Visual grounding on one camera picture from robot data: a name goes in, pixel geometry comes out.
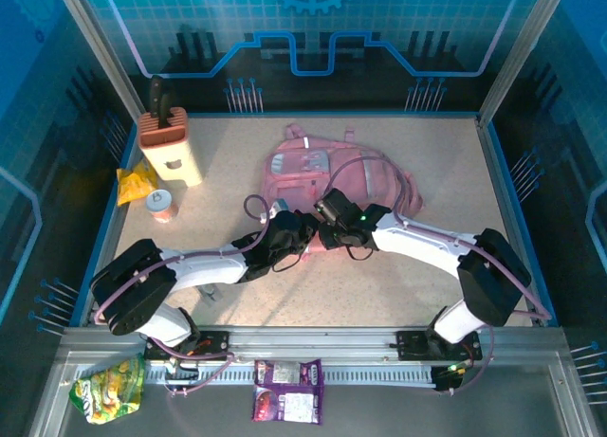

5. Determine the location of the pink student backpack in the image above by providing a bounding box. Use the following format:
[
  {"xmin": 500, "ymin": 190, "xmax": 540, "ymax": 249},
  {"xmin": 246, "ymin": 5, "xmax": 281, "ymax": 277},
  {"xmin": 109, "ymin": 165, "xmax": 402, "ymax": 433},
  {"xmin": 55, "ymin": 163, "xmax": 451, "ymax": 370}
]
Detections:
[{"xmin": 258, "ymin": 122, "xmax": 426, "ymax": 257}]

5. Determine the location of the yellow snack bag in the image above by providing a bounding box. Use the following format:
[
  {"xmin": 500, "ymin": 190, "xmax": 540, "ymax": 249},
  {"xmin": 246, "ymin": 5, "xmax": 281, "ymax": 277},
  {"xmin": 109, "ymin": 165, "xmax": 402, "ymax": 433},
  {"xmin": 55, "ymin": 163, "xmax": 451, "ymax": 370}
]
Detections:
[{"xmin": 116, "ymin": 159, "xmax": 160, "ymax": 207}]

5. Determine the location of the green chips bag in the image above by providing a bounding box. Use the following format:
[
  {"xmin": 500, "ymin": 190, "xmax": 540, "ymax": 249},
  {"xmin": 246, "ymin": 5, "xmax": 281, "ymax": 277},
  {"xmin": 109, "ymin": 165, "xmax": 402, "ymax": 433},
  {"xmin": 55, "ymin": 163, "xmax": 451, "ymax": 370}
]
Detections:
[{"xmin": 69, "ymin": 354, "xmax": 146, "ymax": 425}]

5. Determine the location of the pink drink can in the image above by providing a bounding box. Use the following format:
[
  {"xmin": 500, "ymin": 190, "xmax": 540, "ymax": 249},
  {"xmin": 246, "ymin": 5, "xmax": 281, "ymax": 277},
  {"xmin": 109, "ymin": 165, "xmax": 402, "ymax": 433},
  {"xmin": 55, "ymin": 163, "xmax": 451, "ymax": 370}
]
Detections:
[{"xmin": 145, "ymin": 189, "xmax": 180, "ymax": 225}]

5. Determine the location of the purple packet silver label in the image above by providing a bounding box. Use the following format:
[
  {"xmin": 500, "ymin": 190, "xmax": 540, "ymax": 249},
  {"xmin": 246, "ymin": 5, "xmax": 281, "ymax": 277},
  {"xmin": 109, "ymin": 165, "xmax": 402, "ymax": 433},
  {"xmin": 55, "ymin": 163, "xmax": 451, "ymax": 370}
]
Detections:
[{"xmin": 254, "ymin": 358, "xmax": 323, "ymax": 387}]

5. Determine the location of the beige knife block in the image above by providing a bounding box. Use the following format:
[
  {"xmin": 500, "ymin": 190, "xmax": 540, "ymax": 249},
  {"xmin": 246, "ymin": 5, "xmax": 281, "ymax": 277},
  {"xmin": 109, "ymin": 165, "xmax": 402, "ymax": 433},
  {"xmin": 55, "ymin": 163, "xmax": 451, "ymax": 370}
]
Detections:
[{"xmin": 137, "ymin": 105, "xmax": 205, "ymax": 188}]

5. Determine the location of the purple packet red picture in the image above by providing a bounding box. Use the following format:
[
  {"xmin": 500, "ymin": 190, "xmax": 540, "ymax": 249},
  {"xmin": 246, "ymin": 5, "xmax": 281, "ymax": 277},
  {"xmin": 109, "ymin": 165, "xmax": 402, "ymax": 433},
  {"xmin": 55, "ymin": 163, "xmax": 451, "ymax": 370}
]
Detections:
[{"xmin": 250, "ymin": 384, "xmax": 323, "ymax": 427}]

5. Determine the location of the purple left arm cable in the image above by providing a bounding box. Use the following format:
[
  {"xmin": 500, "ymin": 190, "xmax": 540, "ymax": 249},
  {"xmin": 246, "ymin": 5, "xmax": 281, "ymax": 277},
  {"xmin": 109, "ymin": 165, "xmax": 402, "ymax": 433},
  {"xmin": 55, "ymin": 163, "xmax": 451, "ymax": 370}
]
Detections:
[{"xmin": 94, "ymin": 194, "xmax": 276, "ymax": 400}]

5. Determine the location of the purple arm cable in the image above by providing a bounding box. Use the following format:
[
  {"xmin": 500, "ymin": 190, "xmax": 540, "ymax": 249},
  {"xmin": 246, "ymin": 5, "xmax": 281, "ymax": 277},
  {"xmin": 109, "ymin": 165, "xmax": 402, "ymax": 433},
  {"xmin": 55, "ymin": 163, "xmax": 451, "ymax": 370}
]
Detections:
[
  {"xmin": 329, "ymin": 155, "xmax": 554, "ymax": 395},
  {"xmin": 94, "ymin": 194, "xmax": 276, "ymax": 400}
]

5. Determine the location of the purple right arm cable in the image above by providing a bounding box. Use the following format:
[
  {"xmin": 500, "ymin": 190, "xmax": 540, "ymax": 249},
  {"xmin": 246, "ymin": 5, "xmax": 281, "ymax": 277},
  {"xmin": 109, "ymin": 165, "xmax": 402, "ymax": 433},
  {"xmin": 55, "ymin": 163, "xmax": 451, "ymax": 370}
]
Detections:
[{"xmin": 329, "ymin": 155, "xmax": 554, "ymax": 395}]

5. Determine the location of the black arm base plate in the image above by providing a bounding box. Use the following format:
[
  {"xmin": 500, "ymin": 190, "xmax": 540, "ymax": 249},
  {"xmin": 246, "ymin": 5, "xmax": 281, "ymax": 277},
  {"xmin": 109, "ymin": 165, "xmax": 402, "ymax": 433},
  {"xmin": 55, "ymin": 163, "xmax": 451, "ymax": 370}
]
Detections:
[
  {"xmin": 144, "ymin": 330, "xmax": 232, "ymax": 362},
  {"xmin": 395, "ymin": 330, "xmax": 483, "ymax": 362}
]

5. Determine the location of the grey slotted cable duct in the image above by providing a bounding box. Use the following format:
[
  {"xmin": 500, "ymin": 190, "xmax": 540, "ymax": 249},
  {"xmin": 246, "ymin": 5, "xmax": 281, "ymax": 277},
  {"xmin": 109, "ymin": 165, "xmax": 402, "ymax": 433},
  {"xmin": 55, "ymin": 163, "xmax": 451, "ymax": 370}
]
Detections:
[{"xmin": 144, "ymin": 363, "xmax": 437, "ymax": 386}]

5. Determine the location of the black handled knife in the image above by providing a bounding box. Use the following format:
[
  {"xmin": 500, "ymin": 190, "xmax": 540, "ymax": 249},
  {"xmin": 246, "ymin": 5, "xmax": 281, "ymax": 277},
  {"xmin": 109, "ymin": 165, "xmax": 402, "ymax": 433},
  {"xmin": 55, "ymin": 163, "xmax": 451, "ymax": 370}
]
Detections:
[{"xmin": 148, "ymin": 75, "xmax": 175, "ymax": 128}]

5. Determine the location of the aluminium frame post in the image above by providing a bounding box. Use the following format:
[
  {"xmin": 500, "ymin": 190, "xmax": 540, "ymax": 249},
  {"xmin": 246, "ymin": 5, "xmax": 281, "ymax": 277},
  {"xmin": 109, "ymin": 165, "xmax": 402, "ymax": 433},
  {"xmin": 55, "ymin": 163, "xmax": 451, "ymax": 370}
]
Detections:
[
  {"xmin": 476, "ymin": 0, "xmax": 570, "ymax": 125},
  {"xmin": 51, "ymin": 0, "xmax": 148, "ymax": 120}
]

